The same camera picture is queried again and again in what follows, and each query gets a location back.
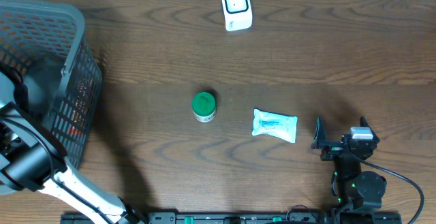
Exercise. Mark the white wet wipes pack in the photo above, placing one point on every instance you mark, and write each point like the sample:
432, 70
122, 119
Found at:
277, 125

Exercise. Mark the red orange snack bag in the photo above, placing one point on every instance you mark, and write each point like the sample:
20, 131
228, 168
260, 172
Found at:
81, 107

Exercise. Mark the grey plastic mesh basket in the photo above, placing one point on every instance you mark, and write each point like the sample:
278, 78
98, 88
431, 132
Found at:
45, 43

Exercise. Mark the green lid jar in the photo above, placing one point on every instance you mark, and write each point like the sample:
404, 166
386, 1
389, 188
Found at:
204, 107

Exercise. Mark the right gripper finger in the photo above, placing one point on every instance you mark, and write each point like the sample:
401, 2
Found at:
319, 140
368, 133

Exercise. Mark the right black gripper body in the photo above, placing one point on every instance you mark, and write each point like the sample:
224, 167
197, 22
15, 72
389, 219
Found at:
332, 150

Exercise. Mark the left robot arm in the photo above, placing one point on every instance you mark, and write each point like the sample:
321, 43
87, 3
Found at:
39, 162

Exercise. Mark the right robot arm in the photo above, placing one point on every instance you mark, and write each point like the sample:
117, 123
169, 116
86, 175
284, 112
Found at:
359, 192

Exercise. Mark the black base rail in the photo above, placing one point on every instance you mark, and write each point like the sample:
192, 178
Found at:
300, 216

